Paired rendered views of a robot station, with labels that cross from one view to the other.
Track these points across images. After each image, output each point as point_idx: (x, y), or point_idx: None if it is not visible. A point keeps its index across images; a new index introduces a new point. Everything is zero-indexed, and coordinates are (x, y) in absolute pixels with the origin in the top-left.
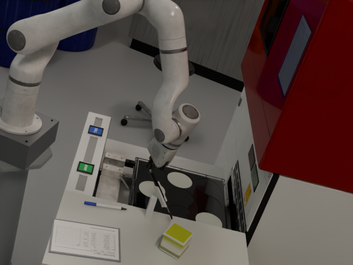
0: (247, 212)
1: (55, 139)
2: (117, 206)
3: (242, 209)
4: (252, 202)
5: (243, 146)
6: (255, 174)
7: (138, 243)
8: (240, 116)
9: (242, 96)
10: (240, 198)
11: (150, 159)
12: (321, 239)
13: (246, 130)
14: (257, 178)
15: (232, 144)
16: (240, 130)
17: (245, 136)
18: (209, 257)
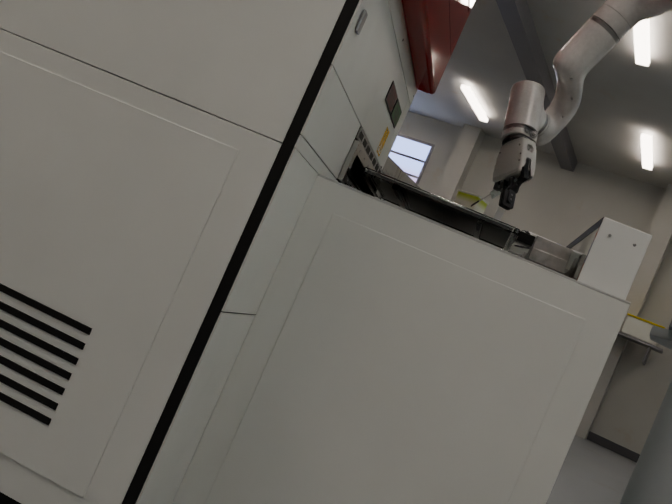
0: (383, 154)
1: (671, 321)
2: (533, 233)
3: (377, 161)
4: (391, 138)
5: (373, 98)
6: (397, 110)
7: None
8: (361, 53)
9: (367, 7)
10: (373, 156)
11: (515, 192)
12: None
13: (380, 70)
14: (400, 111)
15: (343, 116)
16: (365, 77)
17: (376, 81)
18: None
